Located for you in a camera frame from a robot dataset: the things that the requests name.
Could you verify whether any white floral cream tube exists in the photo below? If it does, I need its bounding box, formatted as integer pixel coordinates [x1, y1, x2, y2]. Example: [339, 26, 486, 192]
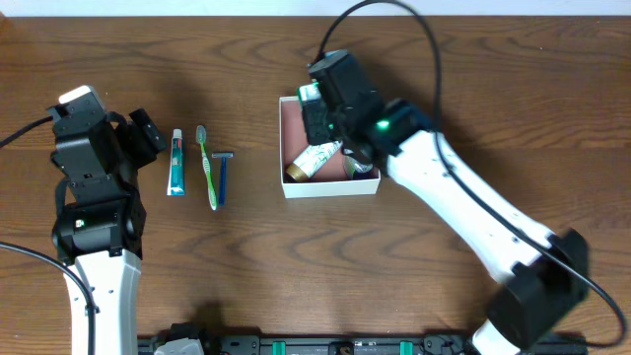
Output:
[285, 141, 342, 182]

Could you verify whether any white box pink interior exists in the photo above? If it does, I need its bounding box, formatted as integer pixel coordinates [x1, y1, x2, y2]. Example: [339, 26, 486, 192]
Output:
[278, 96, 382, 199]

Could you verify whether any clear sanitizer pump bottle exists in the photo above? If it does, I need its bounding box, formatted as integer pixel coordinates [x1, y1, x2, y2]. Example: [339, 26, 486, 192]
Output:
[343, 149, 374, 180]

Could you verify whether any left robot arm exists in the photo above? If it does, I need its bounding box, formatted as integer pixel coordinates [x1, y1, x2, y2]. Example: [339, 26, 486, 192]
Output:
[49, 85, 146, 354]

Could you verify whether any small teal toothpaste tube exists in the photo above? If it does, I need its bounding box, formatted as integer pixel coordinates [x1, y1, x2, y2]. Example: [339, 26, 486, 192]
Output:
[167, 129, 185, 196]

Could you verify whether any green toothbrush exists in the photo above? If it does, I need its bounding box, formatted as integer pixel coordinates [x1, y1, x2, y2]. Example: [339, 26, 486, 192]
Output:
[195, 125, 218, 211]

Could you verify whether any green white soap box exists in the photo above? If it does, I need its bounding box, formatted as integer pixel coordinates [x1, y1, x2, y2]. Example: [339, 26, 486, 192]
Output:
[297, 82, 321, 103]

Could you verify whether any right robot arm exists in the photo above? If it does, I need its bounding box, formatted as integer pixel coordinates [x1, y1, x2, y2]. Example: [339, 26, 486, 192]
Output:
[299, 50, 589, 354]

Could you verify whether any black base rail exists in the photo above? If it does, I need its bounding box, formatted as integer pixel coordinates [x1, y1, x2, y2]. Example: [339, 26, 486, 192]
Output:
[137, 322, 588, 355]

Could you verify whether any blue disposable razor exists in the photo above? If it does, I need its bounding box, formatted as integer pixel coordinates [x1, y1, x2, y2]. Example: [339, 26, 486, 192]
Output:
[212, 151, 234, 206]

